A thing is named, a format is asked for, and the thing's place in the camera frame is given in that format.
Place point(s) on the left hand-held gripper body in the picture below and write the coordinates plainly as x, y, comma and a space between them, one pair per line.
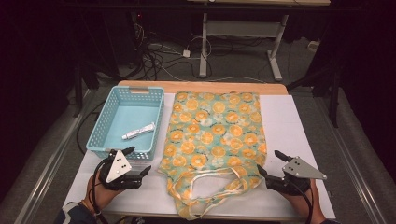
118, 166

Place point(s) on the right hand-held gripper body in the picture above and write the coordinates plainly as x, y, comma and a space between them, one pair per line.
300, 170

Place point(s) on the white toothpaste tube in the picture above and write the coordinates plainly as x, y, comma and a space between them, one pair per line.
138, 131

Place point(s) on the light blue plastic basket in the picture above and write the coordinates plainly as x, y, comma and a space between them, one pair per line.
130, 115

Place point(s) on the orange print cloth tote bag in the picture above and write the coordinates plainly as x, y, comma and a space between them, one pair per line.
214, 130

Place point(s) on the person's left hand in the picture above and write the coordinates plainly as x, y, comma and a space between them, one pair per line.
99, 196

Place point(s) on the person's right hand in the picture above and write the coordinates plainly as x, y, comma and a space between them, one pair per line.
306, 207

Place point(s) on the white table mat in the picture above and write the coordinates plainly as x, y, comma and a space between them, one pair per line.
286, 130

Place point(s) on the black metal stand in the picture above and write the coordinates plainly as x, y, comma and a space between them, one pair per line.
77, 90
334, 93

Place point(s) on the white power adapter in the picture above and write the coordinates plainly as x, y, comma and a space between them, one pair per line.
186, 53

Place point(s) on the grey metal floor rail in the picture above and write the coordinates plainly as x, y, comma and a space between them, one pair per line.
53, 161
351, 165

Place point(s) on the white metal desk frame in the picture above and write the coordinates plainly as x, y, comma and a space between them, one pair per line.
243, 28

